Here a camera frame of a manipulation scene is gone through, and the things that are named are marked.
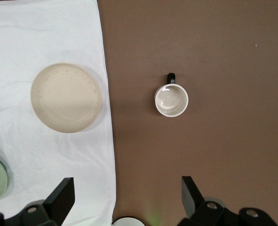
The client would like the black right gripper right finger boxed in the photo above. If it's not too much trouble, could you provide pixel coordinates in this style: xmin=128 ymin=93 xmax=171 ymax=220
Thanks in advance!
xmin=176 ymin=176 xmax=277 ymax=226

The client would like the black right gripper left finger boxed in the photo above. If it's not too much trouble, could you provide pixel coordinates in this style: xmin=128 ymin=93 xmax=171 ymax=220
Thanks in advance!
xmin=0 ymin=177 xmax=75 ymax=226

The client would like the white mug with black handle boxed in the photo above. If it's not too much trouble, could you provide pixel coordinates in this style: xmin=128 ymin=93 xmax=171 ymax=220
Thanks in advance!
xmin=154 ymin=72 xmax=189 ymax=118

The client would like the beige speckled plate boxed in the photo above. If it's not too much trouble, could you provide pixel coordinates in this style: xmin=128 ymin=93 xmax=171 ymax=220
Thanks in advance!
xmin=30 ymin=62 xmax=102 ymax=134

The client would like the white cloth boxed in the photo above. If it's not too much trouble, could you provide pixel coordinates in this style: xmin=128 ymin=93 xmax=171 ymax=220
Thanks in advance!
xmin=0 ymin=0 xmax=117 ymax=226

